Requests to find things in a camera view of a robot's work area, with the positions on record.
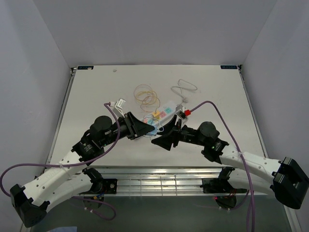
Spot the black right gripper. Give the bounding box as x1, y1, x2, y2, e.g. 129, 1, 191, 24
151, 115, 207, 151

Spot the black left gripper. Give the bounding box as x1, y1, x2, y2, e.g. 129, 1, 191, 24
101, 111, 155, 147

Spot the blue charger plug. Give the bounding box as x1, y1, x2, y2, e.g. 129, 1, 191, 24
147, 128, 157, 136

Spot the yellow charger plug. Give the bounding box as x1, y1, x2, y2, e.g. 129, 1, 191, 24
152, 110, 160, 119

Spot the white multicolour power strip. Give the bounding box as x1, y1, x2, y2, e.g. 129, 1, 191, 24
142, 101, 179, 127

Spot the yellow charger cable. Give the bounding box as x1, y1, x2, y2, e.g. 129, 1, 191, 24
134, 89, 160, 112

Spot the white power strip cord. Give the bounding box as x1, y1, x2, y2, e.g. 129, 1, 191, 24
170, 79, 199, 103

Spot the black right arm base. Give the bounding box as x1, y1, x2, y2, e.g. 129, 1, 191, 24
200, 178, 246, 210

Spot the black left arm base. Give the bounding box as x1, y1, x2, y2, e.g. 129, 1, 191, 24
83, 178, 118, 209

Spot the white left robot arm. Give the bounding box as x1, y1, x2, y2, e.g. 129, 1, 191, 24
10, 112, 155, 228

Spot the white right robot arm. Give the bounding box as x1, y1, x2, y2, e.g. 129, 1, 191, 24
152, 116, 309, 209

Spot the blue left corner label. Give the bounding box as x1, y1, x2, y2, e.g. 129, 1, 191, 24
77, 66, 94, 70

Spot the blue corner label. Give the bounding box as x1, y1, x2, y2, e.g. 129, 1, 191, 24
220, 65, 238, 70
77, 66, 94, 70

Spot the blue right corner label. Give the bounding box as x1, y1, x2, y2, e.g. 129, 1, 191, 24
220, 65, 238, 70

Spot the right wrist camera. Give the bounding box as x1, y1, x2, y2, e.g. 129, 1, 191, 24
176, 104, 191, 120

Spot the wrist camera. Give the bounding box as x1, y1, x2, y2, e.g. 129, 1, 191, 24
176, 104, 191, 120
110, 98, 126, 117

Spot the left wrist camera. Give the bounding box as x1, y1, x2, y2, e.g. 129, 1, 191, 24
110, 98, 126, 117

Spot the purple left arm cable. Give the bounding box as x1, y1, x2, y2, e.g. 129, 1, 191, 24
0, 101, 121, 221

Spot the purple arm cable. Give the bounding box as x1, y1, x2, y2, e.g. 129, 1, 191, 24
190, 100, 256, 232
0, 101, 121, 221

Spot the aluminium rail frame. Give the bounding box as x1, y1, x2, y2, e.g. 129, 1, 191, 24
19, 65, 302, 232

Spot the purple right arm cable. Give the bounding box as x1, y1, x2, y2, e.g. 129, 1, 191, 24
190, 100, 256, 232

